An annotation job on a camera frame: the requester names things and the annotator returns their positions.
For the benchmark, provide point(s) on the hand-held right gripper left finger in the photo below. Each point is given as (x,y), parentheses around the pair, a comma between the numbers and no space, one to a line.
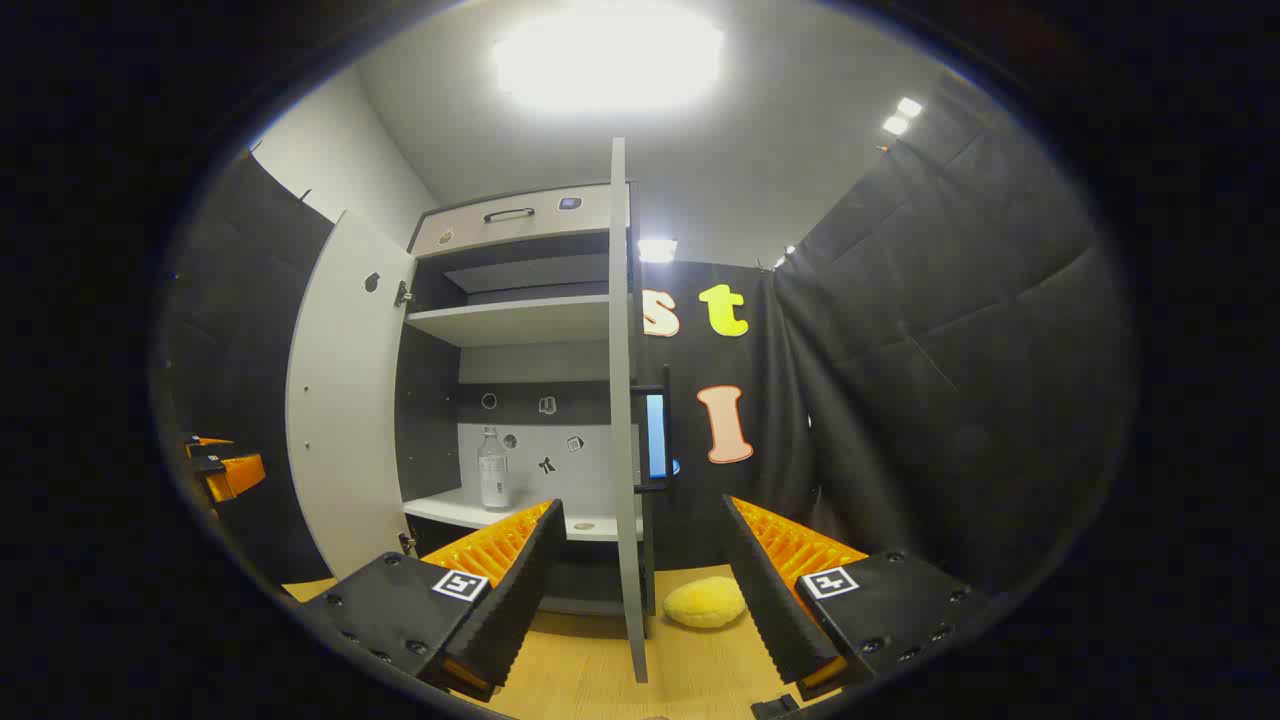
(520,590)

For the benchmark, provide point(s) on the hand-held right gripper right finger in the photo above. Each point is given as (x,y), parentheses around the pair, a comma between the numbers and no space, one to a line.
(765,590)

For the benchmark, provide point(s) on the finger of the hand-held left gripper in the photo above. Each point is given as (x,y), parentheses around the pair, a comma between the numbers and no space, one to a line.
(238,476)

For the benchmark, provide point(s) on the clear plastic bottle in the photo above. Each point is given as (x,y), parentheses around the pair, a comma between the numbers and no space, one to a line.
(493,480)

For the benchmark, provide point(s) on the grey cabinet door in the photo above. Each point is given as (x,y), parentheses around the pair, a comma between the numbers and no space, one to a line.
(620,400)
(345,400)

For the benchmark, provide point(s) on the grey cabinet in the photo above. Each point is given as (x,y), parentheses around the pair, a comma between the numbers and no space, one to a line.
(540,365)

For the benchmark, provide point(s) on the grey cabinet shelf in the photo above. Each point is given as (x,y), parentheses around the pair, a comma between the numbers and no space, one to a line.
(510,320)

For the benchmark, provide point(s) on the grey cabinet drawer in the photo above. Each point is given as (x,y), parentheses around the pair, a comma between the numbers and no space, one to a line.
(520,235)

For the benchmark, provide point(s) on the yellow plush pad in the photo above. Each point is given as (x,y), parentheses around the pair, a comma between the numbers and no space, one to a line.
(705,603)

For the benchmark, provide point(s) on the small ceiling light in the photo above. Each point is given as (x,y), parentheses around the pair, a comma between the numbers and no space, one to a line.
(657,250)

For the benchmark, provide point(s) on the double ceiling light panel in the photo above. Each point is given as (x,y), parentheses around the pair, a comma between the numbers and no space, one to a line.
(903,115)

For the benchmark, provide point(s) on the large ceiling light panel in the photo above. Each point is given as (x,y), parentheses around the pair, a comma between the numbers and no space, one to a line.
(610,55)

